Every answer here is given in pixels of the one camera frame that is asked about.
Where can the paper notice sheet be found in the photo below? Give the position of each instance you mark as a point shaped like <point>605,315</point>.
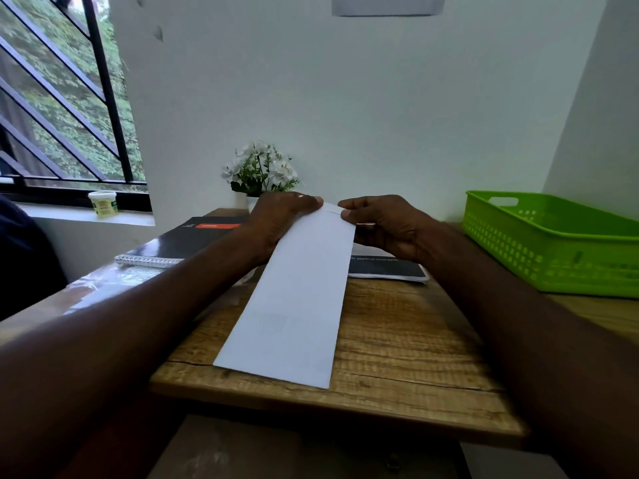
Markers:
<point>389,5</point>

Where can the black backpack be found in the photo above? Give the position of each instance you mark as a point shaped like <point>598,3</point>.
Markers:
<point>25,264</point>

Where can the white window sill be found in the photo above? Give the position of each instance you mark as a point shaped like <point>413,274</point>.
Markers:
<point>85,216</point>

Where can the white flower plant in pot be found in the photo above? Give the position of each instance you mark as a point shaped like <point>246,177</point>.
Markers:
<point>262,169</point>

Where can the printed sheet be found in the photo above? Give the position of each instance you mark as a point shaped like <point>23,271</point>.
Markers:
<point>384,268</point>

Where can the clear plastic sleeve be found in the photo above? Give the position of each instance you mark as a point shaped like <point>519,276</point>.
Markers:
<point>115,284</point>

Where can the green plastic basket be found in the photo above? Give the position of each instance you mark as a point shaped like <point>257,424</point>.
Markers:
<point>554,249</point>

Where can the person's left hand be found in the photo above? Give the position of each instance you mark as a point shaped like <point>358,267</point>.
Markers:
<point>272,219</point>

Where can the black spiral notebook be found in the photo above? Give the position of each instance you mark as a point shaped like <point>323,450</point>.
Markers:
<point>184,241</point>

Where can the black window grille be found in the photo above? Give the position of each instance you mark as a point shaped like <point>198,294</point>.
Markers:
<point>112,119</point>

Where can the small cream jar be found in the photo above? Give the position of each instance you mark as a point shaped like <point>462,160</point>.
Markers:
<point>104,204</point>

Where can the person's right hand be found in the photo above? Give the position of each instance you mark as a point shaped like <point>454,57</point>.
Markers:
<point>394,226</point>

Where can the person's left forearm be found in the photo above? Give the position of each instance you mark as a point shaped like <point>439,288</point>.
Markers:
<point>110,344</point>

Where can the white envelope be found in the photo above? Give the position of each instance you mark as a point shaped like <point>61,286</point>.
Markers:
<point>294,309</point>

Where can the person's right forearm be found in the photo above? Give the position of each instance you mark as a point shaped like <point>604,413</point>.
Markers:
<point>539,344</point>

